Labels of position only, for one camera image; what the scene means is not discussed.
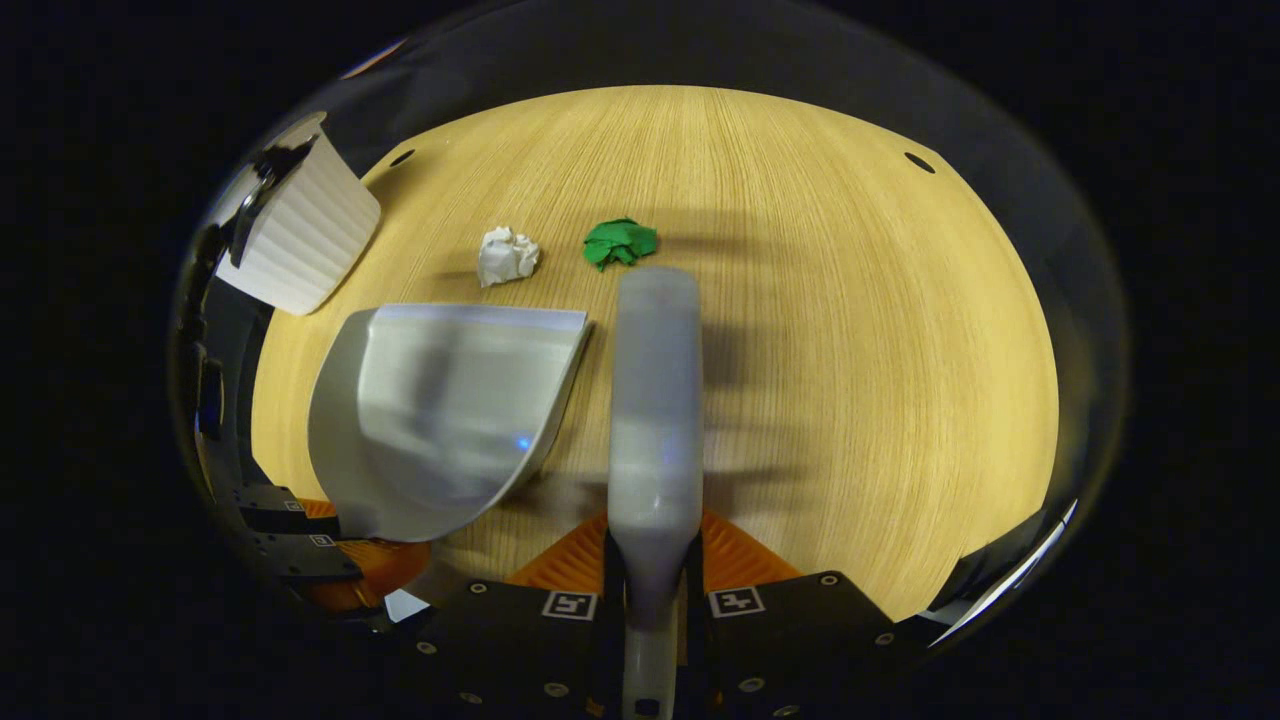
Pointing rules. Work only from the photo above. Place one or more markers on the white paper ball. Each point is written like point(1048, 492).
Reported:
point(505, 256)

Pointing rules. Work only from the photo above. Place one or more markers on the green paper ball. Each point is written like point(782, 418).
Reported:
point(620, 243)

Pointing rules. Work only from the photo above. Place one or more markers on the grey dustpan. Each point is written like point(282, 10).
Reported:
point(440, 410)

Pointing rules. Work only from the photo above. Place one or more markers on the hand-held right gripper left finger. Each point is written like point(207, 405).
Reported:
point(500, 630)

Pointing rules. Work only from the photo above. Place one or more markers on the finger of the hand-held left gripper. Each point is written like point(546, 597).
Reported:
point(275, 500)
point(300, 562)

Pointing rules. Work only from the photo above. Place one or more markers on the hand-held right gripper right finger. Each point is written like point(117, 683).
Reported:
point(800, 630)

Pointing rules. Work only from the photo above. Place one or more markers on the white ribbed garbage bin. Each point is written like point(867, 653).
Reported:
point(300, 230)

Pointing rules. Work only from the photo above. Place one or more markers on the small grey broom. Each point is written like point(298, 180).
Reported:
point(655, 400)

